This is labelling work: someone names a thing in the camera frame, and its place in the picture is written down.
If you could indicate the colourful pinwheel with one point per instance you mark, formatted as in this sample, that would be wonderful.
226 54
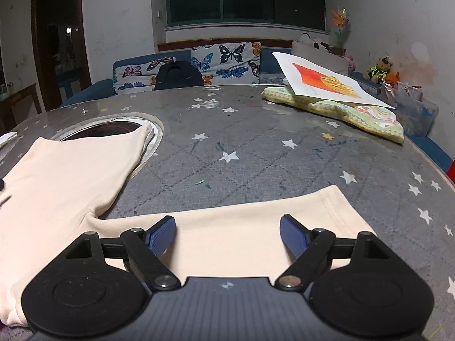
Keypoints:
340 19

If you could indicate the orange plush toy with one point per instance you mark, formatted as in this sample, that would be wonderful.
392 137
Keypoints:
392 77

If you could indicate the butterfly print cushion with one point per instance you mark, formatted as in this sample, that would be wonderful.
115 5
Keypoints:
135 74
227 60

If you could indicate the paper with orange drawing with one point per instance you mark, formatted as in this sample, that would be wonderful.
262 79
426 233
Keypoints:
327 81

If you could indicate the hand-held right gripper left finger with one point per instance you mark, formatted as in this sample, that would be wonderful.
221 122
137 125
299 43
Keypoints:
161 236

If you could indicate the dark wooden door frame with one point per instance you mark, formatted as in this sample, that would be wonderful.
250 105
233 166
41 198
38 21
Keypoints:
37 42

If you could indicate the cream pants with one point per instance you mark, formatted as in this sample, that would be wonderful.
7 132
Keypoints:
53 184

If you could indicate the black backpack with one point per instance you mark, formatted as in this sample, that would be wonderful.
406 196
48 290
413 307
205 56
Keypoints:
177 76

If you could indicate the black round induction cooktop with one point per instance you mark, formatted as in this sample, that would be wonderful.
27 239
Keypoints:
106 128

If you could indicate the clear plastic storage box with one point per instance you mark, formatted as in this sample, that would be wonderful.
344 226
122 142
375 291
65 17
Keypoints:
416 110

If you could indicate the grey pillow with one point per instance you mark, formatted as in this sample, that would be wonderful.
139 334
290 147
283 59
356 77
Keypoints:
302 48

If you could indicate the teddy bear toy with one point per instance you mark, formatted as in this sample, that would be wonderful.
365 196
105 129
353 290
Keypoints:
380 69

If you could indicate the green patterned cloth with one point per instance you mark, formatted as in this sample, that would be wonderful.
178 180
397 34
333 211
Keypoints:
355 117

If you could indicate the wooden cabinet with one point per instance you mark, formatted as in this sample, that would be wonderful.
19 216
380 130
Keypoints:
17 106

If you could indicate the panda plush toy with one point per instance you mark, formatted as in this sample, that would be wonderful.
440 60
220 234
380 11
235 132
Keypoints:
320 44

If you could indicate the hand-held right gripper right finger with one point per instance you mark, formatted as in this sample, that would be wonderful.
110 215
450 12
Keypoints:
293 236

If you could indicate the grey star-print tablecloth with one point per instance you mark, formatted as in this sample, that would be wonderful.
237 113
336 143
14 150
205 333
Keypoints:
248 149

